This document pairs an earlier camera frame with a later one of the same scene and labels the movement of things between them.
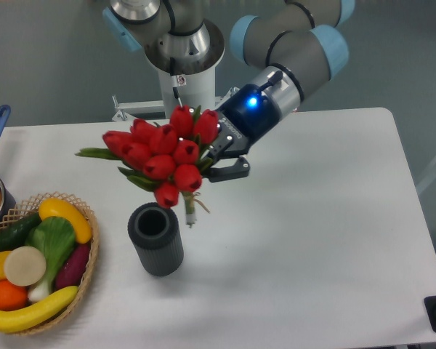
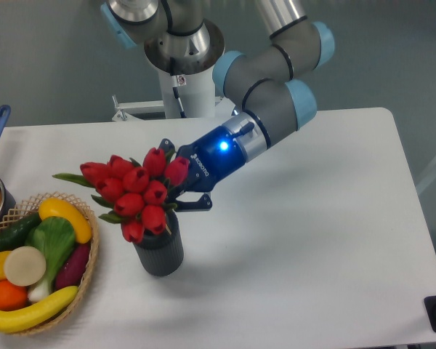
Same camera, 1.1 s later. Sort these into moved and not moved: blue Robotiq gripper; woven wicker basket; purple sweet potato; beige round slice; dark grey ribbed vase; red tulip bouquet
Moved: blue Robotiq gripper; red tulip bouquet
Not moved: dark grey ribbed vase; beige round slice; woven wicker basket; purple sweet potato
